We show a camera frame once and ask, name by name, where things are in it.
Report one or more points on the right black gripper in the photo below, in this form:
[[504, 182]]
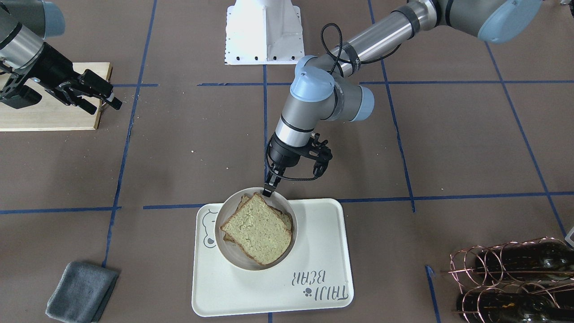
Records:
[[50, 68]]

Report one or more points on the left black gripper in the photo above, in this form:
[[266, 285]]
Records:
[[284, 154]]

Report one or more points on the white round plate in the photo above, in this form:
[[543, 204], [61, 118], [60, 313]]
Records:
[[230, 251]]

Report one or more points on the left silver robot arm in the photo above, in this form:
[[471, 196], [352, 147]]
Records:
[[320, 90]]

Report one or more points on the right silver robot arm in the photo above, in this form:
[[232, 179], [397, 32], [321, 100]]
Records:
[[25, 25]]

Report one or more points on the wooden cutting board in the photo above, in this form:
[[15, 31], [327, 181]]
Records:
[[48, 115]]

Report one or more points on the grey folded cloth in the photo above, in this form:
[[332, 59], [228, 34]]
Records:
[[82, 294]]

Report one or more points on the dark wine bottle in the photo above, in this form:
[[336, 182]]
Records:
[[545, 261], [492, 307]]

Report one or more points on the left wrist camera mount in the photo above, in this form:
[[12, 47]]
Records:
[[321, 154]]

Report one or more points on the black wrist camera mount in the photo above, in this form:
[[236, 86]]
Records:
[[17, 94]]

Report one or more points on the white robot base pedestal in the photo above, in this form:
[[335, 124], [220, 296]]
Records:
[[263, 32]]

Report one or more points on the copper wire bottle rack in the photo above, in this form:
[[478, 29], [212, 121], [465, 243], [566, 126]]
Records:
[[515, 282]]

